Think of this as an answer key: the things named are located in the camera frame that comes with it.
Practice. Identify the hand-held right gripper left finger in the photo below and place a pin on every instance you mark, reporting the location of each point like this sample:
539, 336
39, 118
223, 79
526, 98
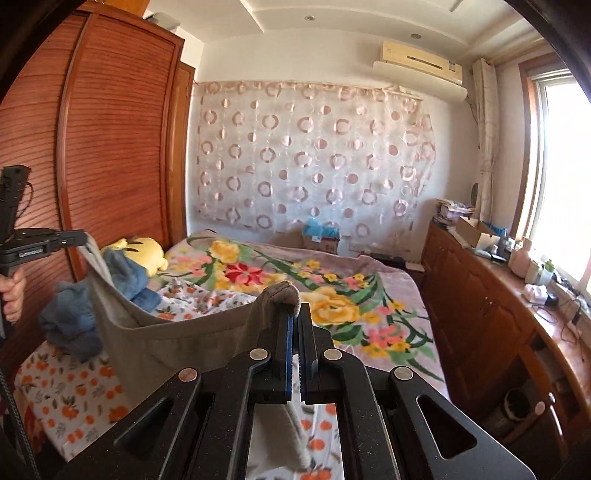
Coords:
288, 355

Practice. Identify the pink tissue pack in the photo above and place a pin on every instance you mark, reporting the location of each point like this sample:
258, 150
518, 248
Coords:
535, 293

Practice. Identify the pink bottle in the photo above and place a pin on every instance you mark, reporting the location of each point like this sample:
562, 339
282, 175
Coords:
521, 258

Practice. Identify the yellow plush toy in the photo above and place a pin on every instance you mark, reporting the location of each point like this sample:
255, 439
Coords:
145, 254

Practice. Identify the floral blanket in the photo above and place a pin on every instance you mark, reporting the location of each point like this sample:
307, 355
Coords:
332, 286

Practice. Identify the open cardboard box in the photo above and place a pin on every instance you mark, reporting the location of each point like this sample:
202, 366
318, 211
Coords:
478, 233

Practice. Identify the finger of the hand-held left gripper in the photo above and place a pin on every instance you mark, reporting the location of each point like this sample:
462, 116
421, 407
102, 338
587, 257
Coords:
69, 239

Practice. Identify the grey box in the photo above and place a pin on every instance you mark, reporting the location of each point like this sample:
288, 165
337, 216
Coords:
161, 18

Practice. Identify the white air conditioner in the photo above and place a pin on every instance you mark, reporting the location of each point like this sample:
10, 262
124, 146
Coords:
420, 64

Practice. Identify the beige window curtain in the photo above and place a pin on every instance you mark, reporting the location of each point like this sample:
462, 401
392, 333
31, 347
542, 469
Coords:
485, 138

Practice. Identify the sheer circle pattern curtain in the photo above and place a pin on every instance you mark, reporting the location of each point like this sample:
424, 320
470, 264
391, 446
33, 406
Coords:
314, 152

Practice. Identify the orange print bed sheet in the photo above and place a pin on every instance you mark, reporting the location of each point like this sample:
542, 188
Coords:
69, 406

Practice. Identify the person's left hand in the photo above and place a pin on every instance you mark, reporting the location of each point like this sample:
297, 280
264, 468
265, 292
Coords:
17, 290

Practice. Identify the pile of papers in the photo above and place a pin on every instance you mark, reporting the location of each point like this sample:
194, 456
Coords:
455, 210

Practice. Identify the cardboard box with blue bag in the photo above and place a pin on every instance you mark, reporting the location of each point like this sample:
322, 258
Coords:
321, 235

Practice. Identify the blue denim jeans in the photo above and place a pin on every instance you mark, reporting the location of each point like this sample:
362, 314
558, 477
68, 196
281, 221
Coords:
131, 281

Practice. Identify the window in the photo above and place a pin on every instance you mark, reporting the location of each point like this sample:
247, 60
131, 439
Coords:
563, 184

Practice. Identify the long wooden cabinet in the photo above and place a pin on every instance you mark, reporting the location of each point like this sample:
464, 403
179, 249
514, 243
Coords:
475, 323

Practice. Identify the wooden slatted wardrobe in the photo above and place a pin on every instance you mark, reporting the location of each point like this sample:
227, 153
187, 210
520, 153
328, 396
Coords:
106, 138

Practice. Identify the grey round fan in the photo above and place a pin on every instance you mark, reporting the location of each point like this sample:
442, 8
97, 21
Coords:
474, 191

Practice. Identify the white cup with plant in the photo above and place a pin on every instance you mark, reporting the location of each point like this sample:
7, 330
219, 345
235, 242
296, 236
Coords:
546, 272

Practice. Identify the khaki pants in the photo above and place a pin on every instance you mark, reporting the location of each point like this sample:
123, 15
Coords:
175, 341

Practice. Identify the grey-green denim pants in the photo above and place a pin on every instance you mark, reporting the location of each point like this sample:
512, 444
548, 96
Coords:
69, 323

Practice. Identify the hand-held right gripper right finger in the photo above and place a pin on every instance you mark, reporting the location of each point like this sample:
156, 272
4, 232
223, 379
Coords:
302, 364

